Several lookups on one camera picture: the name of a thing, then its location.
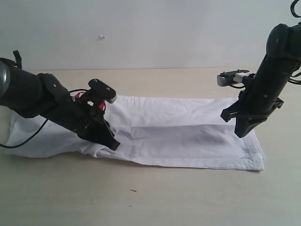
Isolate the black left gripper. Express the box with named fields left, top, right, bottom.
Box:
left=46, top=94, right=120, bottom=151

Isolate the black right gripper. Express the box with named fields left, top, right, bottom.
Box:
left=221, top=90, right=284, bottom=138

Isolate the white t-shirt red lettering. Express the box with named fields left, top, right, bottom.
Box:
left=5, top=96, right=264, bottom=171

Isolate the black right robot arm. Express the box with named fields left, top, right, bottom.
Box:
left=217, top=24, right=301, bottom=138

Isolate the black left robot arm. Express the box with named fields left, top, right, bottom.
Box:
left=0, top=58, right=120, bottom=151

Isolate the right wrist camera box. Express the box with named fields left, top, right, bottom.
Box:
left=216, top=69, right=255, bottom=87

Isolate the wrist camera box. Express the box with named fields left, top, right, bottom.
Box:
left=216, top=69, right=255, bottom=87
left=81, top=79, right=117, bottom=104

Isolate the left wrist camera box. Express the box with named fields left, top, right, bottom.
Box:
left=81, top=79, right=117, bottom=104

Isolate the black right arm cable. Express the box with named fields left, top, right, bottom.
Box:
left=231, top=0, right=301, bottom=89

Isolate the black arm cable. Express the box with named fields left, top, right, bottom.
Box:
left=0, top=49, right=50, bottom=148
left=231, top=0, right=301, bottom=89

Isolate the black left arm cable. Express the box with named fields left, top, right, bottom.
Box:
left=0, top=49, right=50, bottom=148

